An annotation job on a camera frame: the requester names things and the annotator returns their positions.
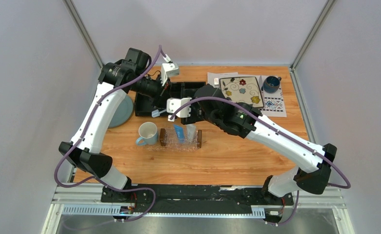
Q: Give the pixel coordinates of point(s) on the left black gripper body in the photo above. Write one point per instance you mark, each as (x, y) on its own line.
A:
(160, 91)

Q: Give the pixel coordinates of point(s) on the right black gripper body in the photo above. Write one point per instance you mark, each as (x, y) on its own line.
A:
(197, 115)

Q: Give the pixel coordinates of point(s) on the blue toothpaste tube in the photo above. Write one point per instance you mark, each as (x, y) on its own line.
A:
(179, 133)

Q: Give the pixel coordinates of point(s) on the grey white toothpaste tube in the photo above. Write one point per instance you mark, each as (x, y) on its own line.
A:
(191, 132)

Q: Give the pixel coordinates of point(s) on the light blue mug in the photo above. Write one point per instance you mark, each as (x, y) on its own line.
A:
(148, 134)

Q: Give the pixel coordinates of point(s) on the light blue toothbrush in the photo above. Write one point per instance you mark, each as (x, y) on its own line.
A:
(157, 113)

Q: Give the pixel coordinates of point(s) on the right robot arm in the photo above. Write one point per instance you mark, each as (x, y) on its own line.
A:
(313, 161)

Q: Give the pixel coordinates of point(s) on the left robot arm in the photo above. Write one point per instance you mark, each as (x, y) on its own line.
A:
(83, 151)

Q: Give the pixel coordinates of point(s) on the black compartment organizer box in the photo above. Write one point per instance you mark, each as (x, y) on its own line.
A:
(143, 104)

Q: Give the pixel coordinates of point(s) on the grey blue round plate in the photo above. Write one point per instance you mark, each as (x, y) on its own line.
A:
(122, 113)

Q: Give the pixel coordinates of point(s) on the square floral plate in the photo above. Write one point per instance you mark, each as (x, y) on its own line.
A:
(242, 89)

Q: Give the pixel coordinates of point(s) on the knife beside plate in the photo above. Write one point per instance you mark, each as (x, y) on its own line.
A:
(260, 81)

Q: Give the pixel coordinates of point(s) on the patterned white placemat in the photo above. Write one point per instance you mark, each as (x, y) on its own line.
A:
(274, 105)

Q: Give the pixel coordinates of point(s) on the dark blue mug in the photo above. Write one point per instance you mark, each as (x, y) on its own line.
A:
(271, 84)

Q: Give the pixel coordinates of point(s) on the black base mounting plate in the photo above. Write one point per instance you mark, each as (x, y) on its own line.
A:
(196, 199)

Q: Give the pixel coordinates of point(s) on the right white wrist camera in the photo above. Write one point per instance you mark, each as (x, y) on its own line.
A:
(173, 105)

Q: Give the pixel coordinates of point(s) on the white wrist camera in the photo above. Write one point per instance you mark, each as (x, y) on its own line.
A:
(173, 105)
(168, 69)

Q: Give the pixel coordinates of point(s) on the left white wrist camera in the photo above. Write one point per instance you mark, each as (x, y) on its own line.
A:
(168, 69)

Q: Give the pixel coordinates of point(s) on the pink handled fork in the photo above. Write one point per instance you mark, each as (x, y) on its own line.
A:
(216, 82)

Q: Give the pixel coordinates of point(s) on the clear glass tray wooden handles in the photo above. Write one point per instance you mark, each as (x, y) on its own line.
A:
(169, 142)

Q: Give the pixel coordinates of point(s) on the aluminium frame rail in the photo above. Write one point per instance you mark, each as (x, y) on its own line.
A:
(79, 210)

